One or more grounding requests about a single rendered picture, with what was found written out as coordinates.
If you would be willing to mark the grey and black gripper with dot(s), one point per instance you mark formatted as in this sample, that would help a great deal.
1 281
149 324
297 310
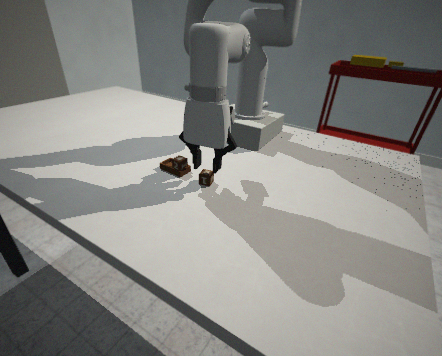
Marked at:
206 125

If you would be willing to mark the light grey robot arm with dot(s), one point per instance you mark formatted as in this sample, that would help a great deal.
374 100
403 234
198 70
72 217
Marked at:
212 46

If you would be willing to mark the brown cube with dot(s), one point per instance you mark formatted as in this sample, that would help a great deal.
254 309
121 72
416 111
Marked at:
206 177
179 162

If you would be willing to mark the brown wooden tray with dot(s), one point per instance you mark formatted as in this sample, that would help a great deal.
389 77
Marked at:
163 166

